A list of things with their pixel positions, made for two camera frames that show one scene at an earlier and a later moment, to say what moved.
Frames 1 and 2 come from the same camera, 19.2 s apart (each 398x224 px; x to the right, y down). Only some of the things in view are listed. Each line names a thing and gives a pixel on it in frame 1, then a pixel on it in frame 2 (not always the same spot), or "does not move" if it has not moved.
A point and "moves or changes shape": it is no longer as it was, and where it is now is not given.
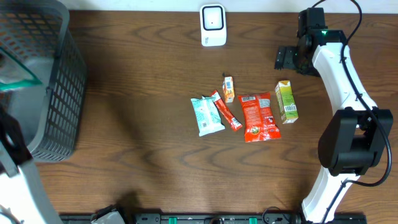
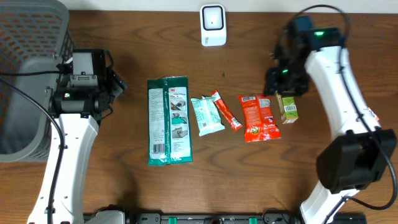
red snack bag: (259, 118) does not move
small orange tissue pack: (229, 89) moves or changes shape
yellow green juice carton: (286, 101) does not move
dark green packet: (13, 74) -> (169, 126)
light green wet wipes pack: (208, 116) does not move
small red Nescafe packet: (225, 111) does not move
